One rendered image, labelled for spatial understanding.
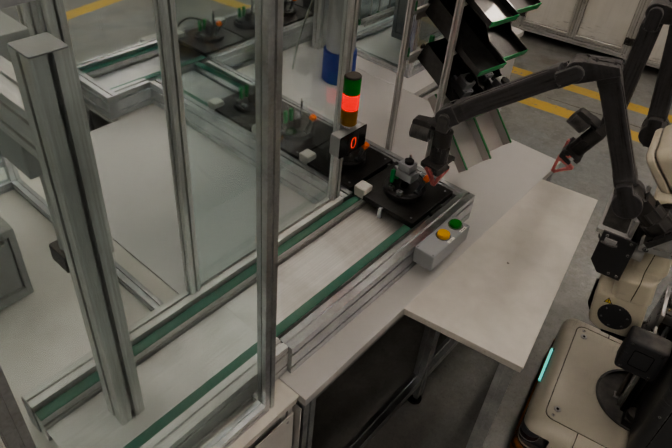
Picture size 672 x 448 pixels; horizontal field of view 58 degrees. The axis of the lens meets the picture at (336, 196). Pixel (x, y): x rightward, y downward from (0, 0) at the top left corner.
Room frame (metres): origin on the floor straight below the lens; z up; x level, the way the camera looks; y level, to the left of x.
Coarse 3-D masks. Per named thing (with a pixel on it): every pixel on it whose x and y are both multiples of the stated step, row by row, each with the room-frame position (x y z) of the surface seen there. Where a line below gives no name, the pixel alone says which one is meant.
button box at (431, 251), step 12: (444, 228) 1.46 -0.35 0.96; (468, 228) 1.48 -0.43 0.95; (432, 240) 1.40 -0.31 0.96; (444, 240) 1.40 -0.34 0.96; (456, 240) 1.43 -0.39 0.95; (420, 252) 1.35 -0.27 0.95; (432, 252) 1.35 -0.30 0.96; (444, 252) 1.37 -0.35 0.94; (420, 264) 1.34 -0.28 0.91; (432, 264) 1.32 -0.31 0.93
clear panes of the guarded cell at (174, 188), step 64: (64, 0) 0.61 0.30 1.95; (128, 0) 0.67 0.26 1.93; (192, 0) 0.74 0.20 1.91; (256, 0) 0.82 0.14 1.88; (0, 64) 0.54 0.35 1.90; (64, 64) 0.59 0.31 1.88; (128, 64) 0.66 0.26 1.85; (192, 64) 0.73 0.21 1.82; (256, 64) 0.82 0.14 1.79; (0, 128) 0.53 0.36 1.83; (64, 128) 0.58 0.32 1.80; (128, 128) 0.65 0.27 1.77; (192, 128) 0.72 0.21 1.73; (256, 128) 0.82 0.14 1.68; (0, 192) 0.51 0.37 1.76; (64, 192) 0.57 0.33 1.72; (128, 192) 0.63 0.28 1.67; (192, 192) 0.72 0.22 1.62; (256, 192) 0.82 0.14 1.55; (0, 256) 0.49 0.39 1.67; (64, 256) 0.55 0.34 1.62; (128, 256) 0.62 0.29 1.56; (192, 256) 0.71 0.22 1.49; (256, 256) 0.82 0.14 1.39; (0, 320) 0.48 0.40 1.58; (64, 320) 0.53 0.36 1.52; (128, 320) 0.60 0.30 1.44; (192, 320) 0.70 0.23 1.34; (256, 320) 0.82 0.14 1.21; (64, 384) 0.51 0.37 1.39; (128, 384) 0.59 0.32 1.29; (192, 384) 0.68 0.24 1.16; (256, 384) 0.82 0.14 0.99
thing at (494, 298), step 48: (528, 192) 1.83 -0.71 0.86; (576, 192) 1.86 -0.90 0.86; (480, 240) 1.54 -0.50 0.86; (528, 240) 1.56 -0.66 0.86; (576, 240) 1.58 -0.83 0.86; (432, 288) 1.29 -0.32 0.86; (480, 288) 1.31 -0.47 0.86; (528, 288) 1.33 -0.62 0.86; (480, 336) 1.13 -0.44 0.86; (528, 336) 1.14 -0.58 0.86
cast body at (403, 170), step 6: (402, 162) 1.62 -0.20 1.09; (408, 162) 1.61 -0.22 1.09; (414, 162) 1.63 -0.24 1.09; (396, 168) 1.63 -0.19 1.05; (402, 168) 1.61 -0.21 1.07; (408, 168) 1.60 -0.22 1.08; (414, 168) 1.62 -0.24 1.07; (396, 174) 1.62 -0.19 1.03; (402, 174) 1.61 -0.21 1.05; (408, 174) 1.60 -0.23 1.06; (414, 174) 1.60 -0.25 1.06; (408, 180) 1.59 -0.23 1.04; (414, 180) 1.60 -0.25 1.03
